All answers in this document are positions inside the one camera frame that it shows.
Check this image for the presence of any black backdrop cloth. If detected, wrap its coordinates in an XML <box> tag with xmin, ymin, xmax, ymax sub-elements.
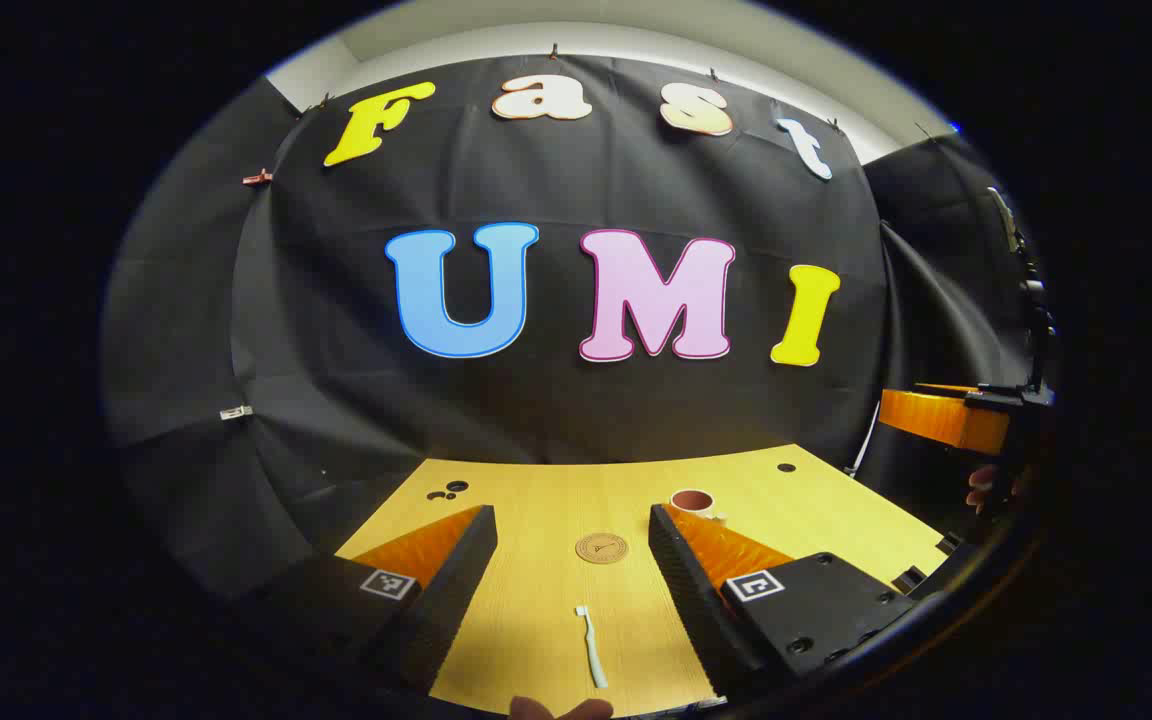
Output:
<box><xmin>101</xmin><ymin>55</ymin><xmax>1047</xmax><ymax>601</ymax></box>

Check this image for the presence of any beige cup with handle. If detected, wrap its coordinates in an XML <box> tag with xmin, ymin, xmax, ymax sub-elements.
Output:
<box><xmin>669</xmin><ymin>488</ymin><xmax>729</xmax><ymax>527</ymax></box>

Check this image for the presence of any wooden desktop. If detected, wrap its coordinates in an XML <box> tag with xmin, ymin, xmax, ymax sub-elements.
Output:
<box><xmin>336</xmin><ymin>444</ymin><xmax>952</xmax><ymax>719</ymax></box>

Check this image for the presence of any white toothbrush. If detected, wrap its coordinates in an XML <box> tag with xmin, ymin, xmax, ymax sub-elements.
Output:
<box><xmin>575</xmin><ymin>605</ymin><xmax>610</xmax><ymax>690</ymax></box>

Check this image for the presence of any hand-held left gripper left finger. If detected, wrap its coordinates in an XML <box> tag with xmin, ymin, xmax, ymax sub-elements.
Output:
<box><xmin>236</xmin><ymin>505</ymin><xmax>499</xmax><ymax>696</ymax></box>

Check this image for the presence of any white cable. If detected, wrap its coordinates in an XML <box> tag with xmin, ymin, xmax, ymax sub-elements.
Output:
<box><xmin>844</xmin><ymin>400</ymin><xmax>883</xmax><ymax>477</ymax></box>

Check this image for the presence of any round wooden coaster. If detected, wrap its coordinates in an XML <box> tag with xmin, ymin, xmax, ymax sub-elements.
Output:
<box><xmin>575</xmin><ymin>533</ymin><xmax>629</xmax><ymax>564</ymax></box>

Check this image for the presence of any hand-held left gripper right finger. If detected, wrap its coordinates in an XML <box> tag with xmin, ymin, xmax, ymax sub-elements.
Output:
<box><xmin>648</xmin><ymin>503</ymin><xmax>922</xmax><ymax>701</ymax></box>

